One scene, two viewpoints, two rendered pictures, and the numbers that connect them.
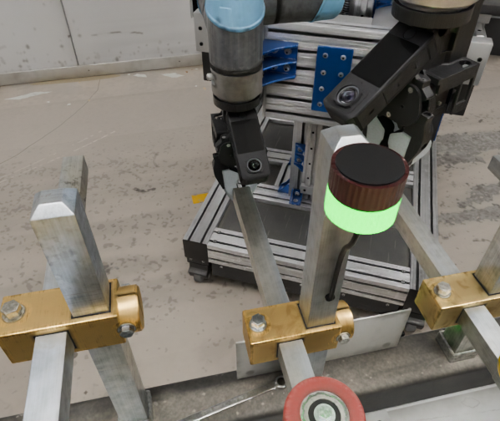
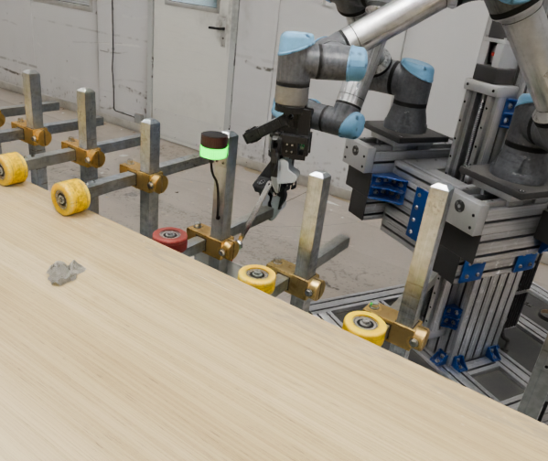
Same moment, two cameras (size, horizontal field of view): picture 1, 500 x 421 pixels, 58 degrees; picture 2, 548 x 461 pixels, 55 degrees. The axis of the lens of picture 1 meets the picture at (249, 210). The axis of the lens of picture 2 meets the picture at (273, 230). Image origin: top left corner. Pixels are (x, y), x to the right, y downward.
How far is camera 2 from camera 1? 1.10 m
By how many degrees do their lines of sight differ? 40
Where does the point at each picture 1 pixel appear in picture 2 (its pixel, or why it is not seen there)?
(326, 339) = (215, 248)
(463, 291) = (285, 267)
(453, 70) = (293, 135)
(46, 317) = (134, 167)
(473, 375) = not seen: hidden behind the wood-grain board
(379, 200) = (204, 142)
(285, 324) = (205, 231)
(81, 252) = (148, 141)
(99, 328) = (144, 178)
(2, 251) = not seen: hidden behind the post
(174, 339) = not seen: hidden behind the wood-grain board
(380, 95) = (255, 130)
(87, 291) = (145, 159)
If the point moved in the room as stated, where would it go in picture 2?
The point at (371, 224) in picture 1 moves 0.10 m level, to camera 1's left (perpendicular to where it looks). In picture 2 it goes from (203, 152) to (177, 140)
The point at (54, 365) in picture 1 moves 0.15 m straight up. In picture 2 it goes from (123, 176) to (123, 118)
